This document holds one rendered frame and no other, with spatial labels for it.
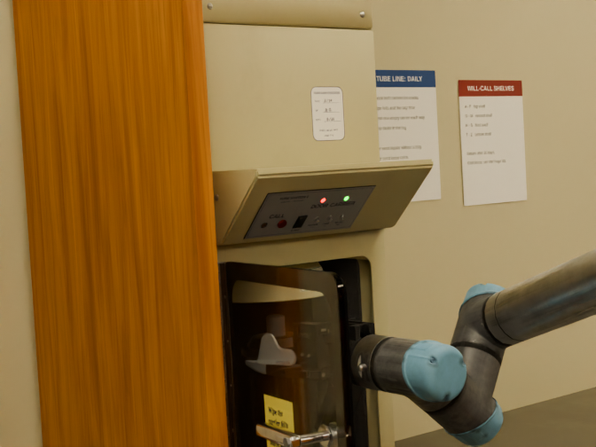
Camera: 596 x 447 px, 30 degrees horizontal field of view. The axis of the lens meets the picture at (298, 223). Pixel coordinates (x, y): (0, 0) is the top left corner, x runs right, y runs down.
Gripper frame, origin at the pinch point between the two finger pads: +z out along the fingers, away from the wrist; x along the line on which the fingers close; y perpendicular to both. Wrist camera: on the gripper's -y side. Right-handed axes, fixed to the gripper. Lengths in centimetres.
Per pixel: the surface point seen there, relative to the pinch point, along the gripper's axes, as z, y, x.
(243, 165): -8.8, 30.1, 11.2
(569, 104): 34, 40, -117
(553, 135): 34, 33, -110
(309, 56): -8.9, 45.3, -1.6
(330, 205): -15.9, 23.8, 1.8
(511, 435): 16, -28, -69
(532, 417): 23, -28, -84
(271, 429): -31.2, -0.8, 25.5
